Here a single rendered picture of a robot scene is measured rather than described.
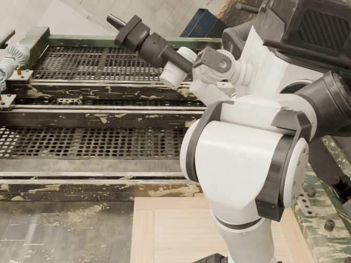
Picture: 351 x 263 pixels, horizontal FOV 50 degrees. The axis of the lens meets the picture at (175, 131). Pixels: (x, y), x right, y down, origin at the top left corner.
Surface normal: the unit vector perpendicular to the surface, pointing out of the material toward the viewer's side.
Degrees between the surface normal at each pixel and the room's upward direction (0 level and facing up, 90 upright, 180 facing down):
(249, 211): 106
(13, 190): 90
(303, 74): 84
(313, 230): 54
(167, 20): 90
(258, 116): 49
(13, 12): 90
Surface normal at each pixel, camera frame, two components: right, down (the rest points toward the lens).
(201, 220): 0.04, -0.85
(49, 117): 0.04, 0.52
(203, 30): 0.21, 0.33
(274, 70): -0.70, 0.20
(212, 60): 0.16, 0.04
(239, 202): -0.51, 0.23
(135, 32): 0.36, -0.40
